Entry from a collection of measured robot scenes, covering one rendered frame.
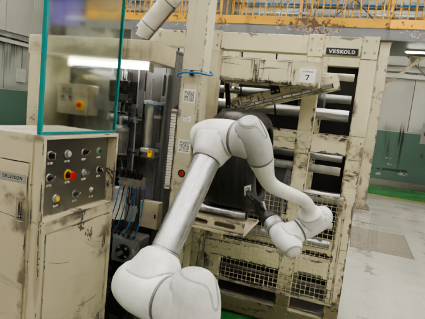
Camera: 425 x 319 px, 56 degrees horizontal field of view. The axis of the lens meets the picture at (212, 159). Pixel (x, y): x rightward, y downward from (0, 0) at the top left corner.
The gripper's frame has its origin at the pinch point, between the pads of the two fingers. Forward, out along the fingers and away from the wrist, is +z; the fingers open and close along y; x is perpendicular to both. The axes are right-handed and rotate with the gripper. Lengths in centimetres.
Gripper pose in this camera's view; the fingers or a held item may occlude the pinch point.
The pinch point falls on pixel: (251, 196)
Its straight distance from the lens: 204.2
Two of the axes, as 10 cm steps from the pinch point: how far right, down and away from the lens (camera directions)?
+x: 9.2, -2.8, 2.7
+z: -3.8, -5.1, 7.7
